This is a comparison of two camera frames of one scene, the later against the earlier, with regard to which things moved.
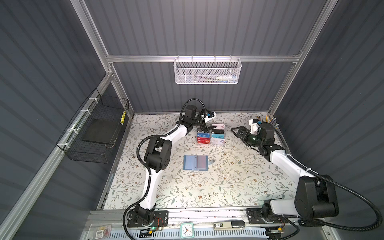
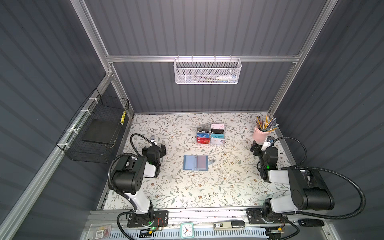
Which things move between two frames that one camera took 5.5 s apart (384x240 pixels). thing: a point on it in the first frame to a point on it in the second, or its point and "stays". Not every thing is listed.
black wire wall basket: [94, 130] stays
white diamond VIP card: [218, 141] stays
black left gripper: [205, 129] to [160, 151]
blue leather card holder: [196, 162] stays
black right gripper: [242, 130] to [258, 149]
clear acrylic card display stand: [216, 137] stays
